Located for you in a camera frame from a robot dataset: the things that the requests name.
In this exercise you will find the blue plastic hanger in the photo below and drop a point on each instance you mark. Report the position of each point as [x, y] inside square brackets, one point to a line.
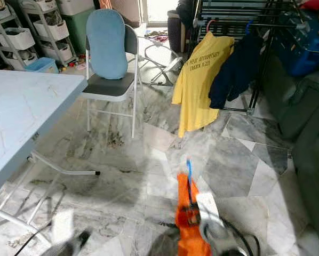
[188, 168]
[247, 28]

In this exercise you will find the orange shirt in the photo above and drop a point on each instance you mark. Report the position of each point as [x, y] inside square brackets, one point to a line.
[189, 240]

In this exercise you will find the pink plastic hanger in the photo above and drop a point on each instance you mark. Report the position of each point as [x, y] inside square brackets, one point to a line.
[207, 25]

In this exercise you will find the light blue plastic box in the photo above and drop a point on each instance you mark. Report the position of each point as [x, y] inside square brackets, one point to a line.
[41, 65]

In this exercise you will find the white folding chair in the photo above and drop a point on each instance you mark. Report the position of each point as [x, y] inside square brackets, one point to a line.
[109, 85]

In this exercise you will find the green storage bin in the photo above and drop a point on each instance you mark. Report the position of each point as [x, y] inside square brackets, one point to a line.
[77, 32]

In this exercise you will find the blue chair cushion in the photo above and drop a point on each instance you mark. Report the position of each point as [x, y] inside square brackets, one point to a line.
[106, 42]

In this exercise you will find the white storage box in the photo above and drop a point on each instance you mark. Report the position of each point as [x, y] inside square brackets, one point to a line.
[74, 6]

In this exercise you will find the yellow printed T-shirt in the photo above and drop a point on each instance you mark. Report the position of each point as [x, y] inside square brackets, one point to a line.
[194, 96]

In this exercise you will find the dark purple bag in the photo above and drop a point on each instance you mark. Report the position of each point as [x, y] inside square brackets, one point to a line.
[176, 32]

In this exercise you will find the navy blue shirt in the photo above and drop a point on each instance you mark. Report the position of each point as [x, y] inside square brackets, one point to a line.
[237, 74]

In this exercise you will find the black drying rack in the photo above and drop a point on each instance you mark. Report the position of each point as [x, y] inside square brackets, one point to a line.
[252, 106]

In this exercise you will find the dark green sofa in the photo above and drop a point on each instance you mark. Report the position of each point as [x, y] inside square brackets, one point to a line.
[309, 138]

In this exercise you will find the blue hard suitcase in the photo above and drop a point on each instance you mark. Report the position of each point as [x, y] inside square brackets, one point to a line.
[303, 58]

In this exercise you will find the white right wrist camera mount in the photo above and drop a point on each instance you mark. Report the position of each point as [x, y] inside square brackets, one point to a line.
[208, 208]

